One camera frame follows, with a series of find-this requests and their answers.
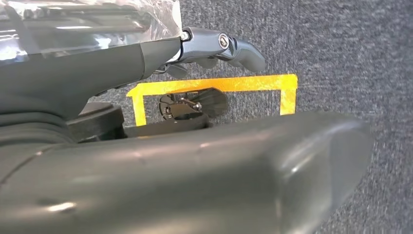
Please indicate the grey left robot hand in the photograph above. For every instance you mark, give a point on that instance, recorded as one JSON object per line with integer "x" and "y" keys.
{"x": 96, "y": 64}

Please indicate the yellow floor tape square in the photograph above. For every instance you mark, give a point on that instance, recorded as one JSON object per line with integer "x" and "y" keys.
{"x": 245, "y": 83}

